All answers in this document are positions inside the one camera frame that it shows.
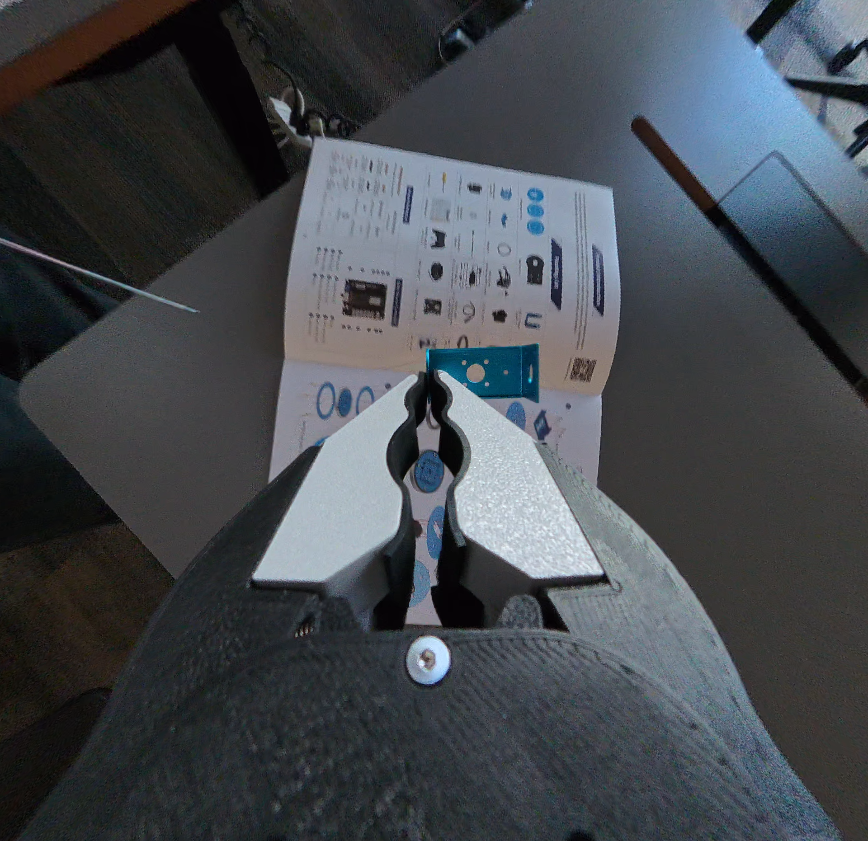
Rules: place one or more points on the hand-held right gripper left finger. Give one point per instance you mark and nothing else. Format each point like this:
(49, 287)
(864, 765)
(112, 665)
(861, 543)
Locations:
(332, 515)

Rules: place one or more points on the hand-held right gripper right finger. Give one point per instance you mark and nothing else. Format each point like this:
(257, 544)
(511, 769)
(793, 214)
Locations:
(515, 515)

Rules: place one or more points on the black chair base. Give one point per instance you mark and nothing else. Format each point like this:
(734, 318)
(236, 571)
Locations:
(834, 90)

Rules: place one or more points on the white printed instruction sheet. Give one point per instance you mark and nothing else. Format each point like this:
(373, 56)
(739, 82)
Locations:
(441, 278)

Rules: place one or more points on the white power strip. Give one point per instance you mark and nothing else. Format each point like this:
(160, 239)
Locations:
(288, 116)

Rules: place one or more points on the blue metal bracket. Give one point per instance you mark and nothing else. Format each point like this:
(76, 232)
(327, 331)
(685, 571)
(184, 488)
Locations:
(488, 373)

